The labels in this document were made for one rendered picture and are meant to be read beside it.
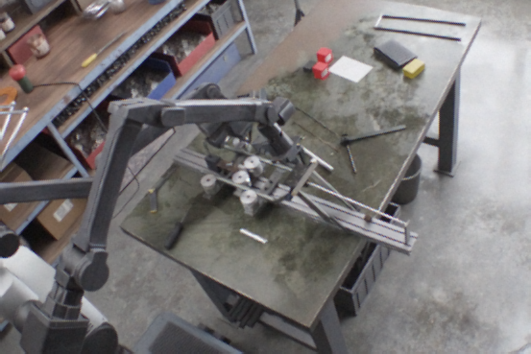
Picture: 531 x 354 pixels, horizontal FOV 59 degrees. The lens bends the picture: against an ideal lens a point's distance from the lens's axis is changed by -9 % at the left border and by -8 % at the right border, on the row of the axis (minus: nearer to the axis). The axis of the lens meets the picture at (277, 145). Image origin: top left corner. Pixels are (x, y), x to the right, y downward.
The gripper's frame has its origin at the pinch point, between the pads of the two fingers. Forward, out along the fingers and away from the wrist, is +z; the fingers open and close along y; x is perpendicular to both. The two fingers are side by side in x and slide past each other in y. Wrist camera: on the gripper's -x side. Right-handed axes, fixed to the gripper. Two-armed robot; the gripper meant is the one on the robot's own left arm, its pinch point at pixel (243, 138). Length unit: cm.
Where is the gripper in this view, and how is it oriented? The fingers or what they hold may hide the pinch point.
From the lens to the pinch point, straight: 173.4
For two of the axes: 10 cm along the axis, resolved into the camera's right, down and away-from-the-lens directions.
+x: 4.8, -8.0, 3.6
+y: 8.2, 2.7, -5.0
